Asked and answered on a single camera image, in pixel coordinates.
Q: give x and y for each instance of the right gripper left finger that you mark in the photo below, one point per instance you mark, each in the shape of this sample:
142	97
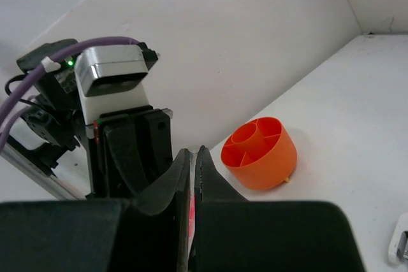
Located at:
145	233

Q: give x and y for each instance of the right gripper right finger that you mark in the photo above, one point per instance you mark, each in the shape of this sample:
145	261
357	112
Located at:
235	234

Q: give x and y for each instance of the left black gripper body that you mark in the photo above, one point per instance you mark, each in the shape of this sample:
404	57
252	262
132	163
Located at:
128	150

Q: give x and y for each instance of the pink pen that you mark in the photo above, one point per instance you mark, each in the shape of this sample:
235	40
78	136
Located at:
191	222

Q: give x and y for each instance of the orange round pen holder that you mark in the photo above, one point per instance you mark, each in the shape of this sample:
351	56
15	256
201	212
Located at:
260	154

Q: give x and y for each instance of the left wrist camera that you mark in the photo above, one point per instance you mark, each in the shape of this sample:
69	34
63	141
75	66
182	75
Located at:
109	78

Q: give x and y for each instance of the aluminium rail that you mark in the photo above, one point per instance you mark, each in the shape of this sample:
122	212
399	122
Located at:
19	157

